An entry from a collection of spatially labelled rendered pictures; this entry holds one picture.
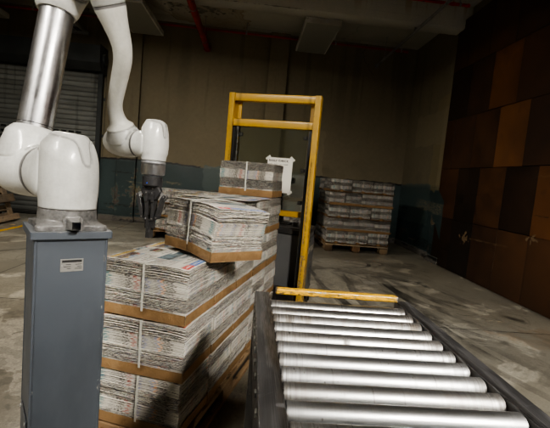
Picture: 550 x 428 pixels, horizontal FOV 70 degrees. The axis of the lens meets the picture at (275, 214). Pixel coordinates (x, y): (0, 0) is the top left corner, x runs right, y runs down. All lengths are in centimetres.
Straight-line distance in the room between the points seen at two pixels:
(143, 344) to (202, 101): 739
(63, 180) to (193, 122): 755
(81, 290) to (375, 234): 639
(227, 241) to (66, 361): 72
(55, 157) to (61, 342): 52
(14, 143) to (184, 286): 72
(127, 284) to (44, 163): 63
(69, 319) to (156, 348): 49
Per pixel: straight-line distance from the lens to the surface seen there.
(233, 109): 328
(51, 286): 125
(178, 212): 183
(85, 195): 124
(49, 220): 124
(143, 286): 163
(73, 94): 938
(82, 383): 138
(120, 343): 177
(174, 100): 883
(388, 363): 100
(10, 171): 138
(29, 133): 140
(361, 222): 718
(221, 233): 162
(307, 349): 101
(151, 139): 153
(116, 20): 146
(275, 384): 83
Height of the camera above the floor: 120
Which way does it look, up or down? 5 degrees down
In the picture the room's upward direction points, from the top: 5 degrees clockwise
